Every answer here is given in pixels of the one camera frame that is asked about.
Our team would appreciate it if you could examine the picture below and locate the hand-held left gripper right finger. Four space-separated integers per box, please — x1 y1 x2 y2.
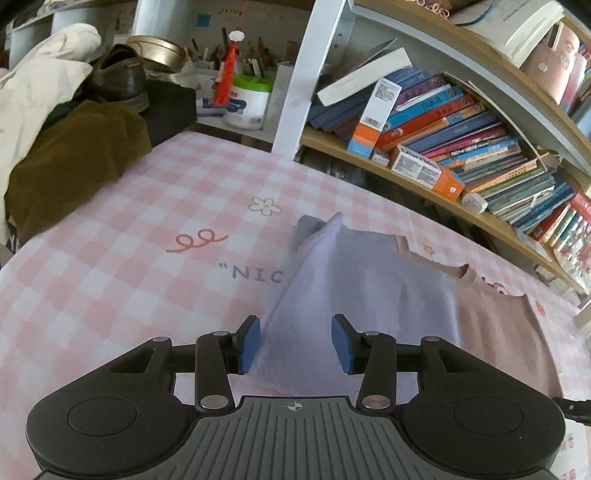
332 314 481 411

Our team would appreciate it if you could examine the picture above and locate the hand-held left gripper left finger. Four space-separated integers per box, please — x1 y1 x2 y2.
111 315 262 412

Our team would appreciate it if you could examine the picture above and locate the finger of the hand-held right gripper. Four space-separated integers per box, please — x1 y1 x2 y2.
551 398 591 423

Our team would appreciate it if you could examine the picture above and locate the lavender knit top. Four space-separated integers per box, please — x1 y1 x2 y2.
252 212 462 398

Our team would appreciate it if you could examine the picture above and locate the dusty pink knit top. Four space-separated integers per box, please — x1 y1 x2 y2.
392 235 561 402

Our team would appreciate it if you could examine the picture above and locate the pink checked printed desk mat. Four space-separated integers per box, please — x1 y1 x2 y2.
0 131 591 480

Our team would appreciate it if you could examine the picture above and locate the orange white toothpaste box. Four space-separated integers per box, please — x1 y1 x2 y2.
390 144 465 201

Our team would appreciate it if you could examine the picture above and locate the white medicine box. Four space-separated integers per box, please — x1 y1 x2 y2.
346 78 402 158

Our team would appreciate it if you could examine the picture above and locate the white jar green lid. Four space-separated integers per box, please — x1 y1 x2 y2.
225 74 275 131

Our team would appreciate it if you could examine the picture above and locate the black box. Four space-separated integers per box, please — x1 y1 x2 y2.
143 80 199 148

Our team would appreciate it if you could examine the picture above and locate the brown cloth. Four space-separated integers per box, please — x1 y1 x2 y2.
4 99 153 245

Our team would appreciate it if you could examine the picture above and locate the row of colourful books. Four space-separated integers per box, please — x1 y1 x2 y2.
307 67 591 278

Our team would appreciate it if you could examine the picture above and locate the red white bottle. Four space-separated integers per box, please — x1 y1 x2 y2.
212 30 245 107

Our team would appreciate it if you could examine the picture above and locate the white wooden bookshelf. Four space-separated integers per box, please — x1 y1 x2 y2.
272 0 591 296

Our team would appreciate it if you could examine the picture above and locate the cup of pencils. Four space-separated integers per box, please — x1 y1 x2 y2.
240 39 278 79

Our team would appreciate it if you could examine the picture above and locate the dark leather shoe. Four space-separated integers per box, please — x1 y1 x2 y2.
88 44 151 114

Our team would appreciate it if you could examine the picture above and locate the gold round tin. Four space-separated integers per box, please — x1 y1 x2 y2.
124 34 188 70

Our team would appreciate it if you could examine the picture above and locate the white jacket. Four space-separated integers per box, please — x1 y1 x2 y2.
0 23 102 250

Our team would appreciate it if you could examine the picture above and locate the pink case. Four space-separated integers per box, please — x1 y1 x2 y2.
522 23 587 107

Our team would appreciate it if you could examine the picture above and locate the white thick open book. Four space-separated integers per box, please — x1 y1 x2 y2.
450 0 566 68

